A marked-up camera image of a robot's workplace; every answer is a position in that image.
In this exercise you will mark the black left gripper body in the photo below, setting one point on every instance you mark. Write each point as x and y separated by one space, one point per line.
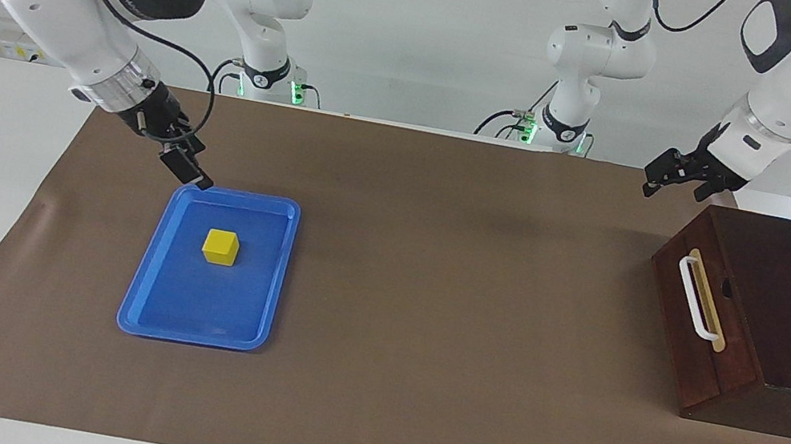
719 161

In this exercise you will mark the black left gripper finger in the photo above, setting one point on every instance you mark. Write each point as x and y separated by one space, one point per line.
674 167
707 187

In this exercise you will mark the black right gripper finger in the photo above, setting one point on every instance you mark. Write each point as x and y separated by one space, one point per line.
186 139
182 164

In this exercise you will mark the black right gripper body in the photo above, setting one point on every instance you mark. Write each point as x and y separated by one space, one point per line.
155 110

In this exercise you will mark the yellow cube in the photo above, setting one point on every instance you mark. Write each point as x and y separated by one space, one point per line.
220 248

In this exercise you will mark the wooden drawer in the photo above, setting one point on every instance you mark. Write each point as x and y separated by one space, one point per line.
719 369

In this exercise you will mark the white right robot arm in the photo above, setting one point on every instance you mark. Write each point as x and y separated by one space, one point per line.
65 17

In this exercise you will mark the blue plastic tray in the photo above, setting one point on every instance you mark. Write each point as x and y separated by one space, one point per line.
202 302

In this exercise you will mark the brown table mat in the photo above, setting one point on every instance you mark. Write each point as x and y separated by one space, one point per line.
452 411

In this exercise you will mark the white wall socket box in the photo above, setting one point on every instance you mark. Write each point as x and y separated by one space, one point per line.
11 50

